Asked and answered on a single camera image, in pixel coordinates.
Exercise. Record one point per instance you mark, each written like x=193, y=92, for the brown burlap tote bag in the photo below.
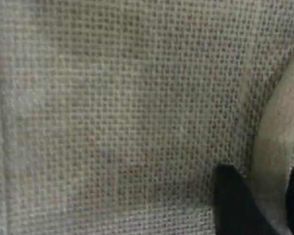
x=112, y=110

